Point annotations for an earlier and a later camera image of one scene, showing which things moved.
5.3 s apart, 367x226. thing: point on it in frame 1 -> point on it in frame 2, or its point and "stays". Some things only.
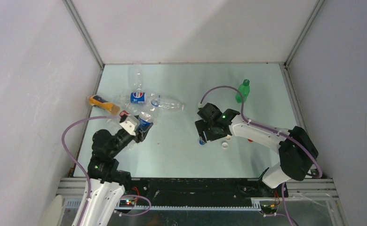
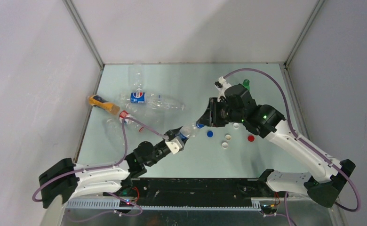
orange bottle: [97, 101] stays
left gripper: [140, 136] -> [171, 133]
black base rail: [202, 190] stays
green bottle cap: [246, 82] stays
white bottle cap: [225, 145] stays
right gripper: [201, 126] -> [210, 117]
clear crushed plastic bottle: [144, 118] -> [191, 130]
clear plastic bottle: [136, 76] stays
